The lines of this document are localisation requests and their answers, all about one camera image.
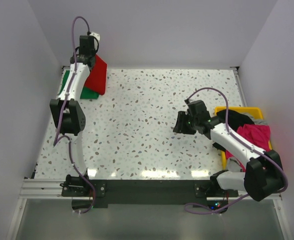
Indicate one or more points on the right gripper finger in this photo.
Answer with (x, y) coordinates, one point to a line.
(183, 120)
(184, 130)

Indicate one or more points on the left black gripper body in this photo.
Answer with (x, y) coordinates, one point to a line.
(94, 52)

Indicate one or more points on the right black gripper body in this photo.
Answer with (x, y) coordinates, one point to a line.
(194, 120)

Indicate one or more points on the red t shirt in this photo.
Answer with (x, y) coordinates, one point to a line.
(97, 78)

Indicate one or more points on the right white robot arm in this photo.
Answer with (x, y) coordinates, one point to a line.
(263, 173)

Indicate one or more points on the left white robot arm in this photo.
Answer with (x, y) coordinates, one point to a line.
(68, 116)

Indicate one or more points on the black t shirt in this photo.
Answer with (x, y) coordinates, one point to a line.
(235, 120)

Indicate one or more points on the folded green t shirt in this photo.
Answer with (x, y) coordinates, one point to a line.
(86, 93)

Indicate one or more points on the yellow plastic bin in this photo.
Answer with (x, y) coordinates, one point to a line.
(254, 111)

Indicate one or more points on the pink t shirt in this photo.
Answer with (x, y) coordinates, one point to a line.
(258, 135)

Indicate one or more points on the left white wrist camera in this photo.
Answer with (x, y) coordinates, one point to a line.
(96, 35)

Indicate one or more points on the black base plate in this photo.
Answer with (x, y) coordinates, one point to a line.
(101, 193)

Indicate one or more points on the aluminium table frame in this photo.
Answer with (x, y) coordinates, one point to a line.
(129, 136)

